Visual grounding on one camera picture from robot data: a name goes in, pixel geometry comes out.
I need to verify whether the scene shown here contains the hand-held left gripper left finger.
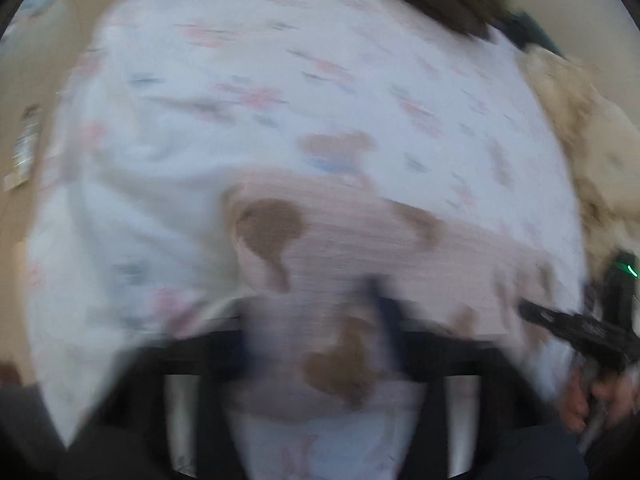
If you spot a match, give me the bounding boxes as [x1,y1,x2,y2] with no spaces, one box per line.
[60,327,251,480]

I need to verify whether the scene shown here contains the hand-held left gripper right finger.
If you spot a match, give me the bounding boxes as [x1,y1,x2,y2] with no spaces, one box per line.
[362,274,521,480]

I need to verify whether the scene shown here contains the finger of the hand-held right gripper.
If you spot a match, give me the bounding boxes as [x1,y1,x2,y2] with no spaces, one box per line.
[517,300,593,342]

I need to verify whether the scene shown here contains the pink bear print pants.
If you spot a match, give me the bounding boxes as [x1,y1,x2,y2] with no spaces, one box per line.
[220,167,581,423]

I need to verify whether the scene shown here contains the person's right hand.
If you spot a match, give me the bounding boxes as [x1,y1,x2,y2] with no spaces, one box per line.
[559,369,640,433]

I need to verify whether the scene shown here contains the dark cloth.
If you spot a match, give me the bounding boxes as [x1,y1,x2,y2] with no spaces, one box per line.
[0,382,68,480]

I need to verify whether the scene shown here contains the cream bear print duvet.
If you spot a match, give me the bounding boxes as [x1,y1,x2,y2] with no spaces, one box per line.
[517,44,640,283]

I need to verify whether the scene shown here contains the bed with floral white sheet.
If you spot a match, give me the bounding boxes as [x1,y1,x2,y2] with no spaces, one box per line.
[25,0,588,480]

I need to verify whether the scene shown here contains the teal pillow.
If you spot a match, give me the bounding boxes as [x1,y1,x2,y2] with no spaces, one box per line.
[500,9,563,57]

